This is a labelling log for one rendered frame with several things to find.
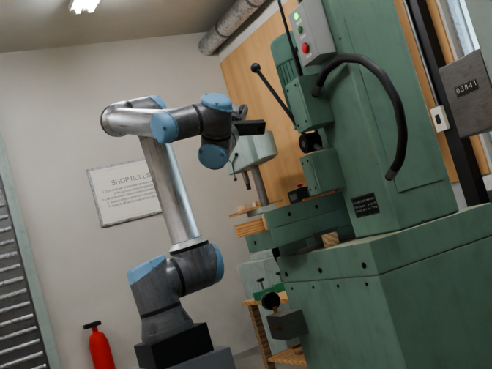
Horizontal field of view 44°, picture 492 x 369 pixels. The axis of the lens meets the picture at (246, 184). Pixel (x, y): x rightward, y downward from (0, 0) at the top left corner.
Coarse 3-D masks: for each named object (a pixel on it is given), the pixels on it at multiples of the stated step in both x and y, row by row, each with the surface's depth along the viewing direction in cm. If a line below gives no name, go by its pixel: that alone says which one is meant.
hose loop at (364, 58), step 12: (336, 60) 165; (348, 60) 160; (360, 60) 156; (324, 72) 171; (372, 72) 154; (384, 72) 151; (384, 84) 151; (396, 96) 149; (396, 108) 149; (396, 120) 150; (396, 156) 154; (396, 168) 156
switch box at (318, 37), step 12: (312, 0) 171; (300, 12) 172; (312, 12) 170; (324, 12) 171; (300, 24) 173; (312, 24) 169; (324, 24) 171; (300, 36) 175; (312, 36) 169; (324, 36) 170; (300, 48) 176; (312, 48) 171; (324, 48) 169; (312, 60) 173; (324, 60) 176
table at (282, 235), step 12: (324, 216) 197; (336, 216) 199; (348, 216) 200; (276, 228) 190; (288, 228) 192; (300, 228) 193; (312, 228) 195; (324, 228) 196; (252, 240) 203; (264, 240) 194; (276, 240) 189; (288, 240) 191; (252, 252) 205
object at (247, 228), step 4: (256, 220) 192; (260, 220) 192; (240, 224) 190; (244, 224) 190; (248, 224) 190; (252, 224) 191; (256, 224) 192; (260, 224) 192; (236, 228) 189; (240, 228) 189; (244, 228) 190; (248, 228) 190; (252, 228) 191; (256, 228) 191; (260, 228) 192; (264, 228) 192; (236, 232) 190; (240, 232) 189; (244, 232) 189; (248, 232) 190; (252, 232) 190; (256, 232) 191; (240, 236) 189
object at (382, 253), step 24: (456, 216) 171; (480, 216) 174; (360, 240) 173; (384, 240) 161; (408, 240) 163; (432, 240) 166; (456, 240) 169; (288, 264) 203; (312, 264) 189; (336, 264) 176; (360, 264) 164; (384, 264) 159; (408, 264) 162
